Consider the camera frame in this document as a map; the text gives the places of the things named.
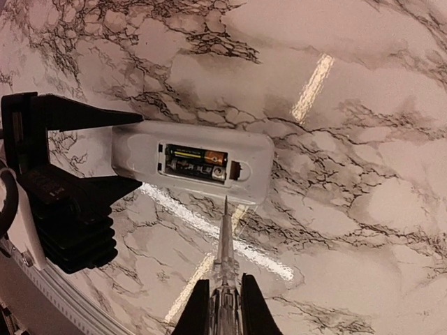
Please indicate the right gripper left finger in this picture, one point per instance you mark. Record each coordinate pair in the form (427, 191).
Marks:
(195, 317)

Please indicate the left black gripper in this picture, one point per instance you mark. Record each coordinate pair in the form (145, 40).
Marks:
(26, 119)

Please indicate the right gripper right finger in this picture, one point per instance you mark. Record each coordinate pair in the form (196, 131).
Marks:
(256, 316)

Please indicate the clear handled screwdriver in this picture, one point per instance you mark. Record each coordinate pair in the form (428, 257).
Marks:
(226, 300)

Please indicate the black battery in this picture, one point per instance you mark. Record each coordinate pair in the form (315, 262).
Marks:
(204, 171)

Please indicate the white remote control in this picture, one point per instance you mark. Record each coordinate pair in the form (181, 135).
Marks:
(138, 152)

